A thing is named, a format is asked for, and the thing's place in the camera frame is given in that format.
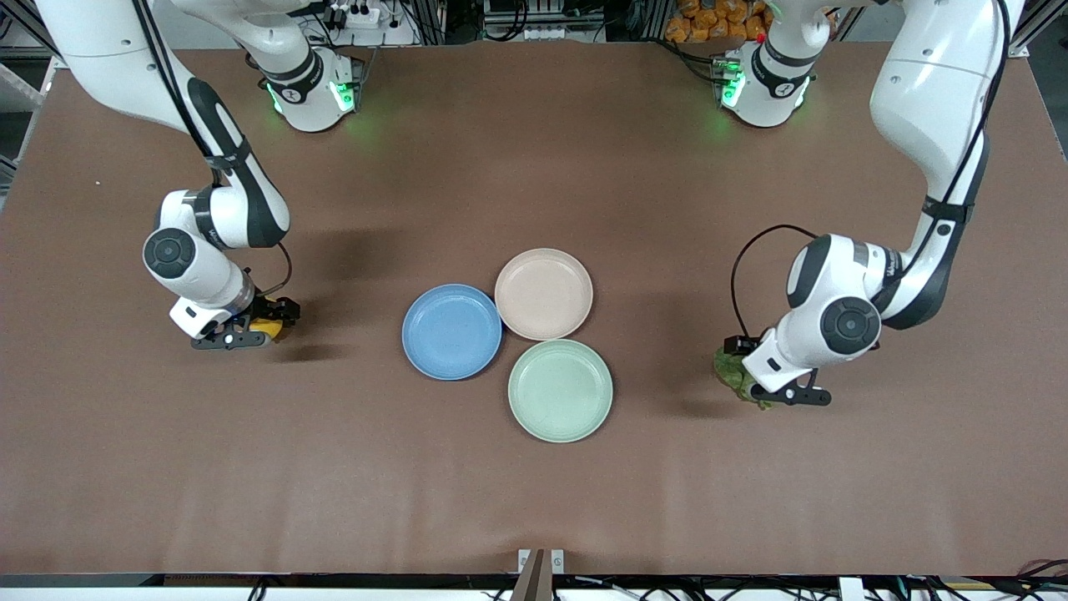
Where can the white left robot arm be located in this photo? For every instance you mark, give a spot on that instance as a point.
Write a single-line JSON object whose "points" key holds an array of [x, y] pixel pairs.
{"points": [[934, 83]]}

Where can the green lettuce leaf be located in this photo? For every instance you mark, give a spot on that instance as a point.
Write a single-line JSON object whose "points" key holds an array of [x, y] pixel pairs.
{"points": [[732, 377]]}

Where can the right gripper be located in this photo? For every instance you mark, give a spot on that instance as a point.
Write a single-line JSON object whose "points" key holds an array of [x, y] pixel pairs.
{"points": [[269, 310]]}

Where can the pile of orange items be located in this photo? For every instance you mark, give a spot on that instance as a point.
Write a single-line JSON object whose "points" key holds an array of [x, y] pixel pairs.
{"points": [[709, 21]]}

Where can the white power strip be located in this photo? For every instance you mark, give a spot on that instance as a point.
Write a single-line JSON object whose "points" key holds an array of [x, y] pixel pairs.
{"points": [[359, 12]]}

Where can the green round plate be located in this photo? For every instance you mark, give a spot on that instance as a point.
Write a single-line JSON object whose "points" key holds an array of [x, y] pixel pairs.
{"points": [[559, 390]]}

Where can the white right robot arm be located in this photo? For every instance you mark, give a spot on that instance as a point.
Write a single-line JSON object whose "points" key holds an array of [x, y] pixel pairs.
{"points": [[100, 42]]}

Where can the beige round plate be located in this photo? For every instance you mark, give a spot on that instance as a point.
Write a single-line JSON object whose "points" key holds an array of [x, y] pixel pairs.
{"points": [[542, 294]]}

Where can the blue round plate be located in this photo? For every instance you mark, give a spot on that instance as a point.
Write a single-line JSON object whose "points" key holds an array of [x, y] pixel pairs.
{"points": [[450, 332]]}

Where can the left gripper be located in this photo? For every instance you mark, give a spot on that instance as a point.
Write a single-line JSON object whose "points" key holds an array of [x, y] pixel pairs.
{"points": [[742, 345]]}

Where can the metal table edge bracket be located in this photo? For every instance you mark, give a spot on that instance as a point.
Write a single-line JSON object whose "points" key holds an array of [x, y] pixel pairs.
{"points": [[541, 576]]}

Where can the yellow lemon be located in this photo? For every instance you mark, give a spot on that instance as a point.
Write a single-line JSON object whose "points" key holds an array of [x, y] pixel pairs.
{"points": [[271, 330]]}

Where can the aluminium frame profile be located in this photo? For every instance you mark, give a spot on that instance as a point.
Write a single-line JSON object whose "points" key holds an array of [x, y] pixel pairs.
{"points": [[1020, 40], [21, 14]]}

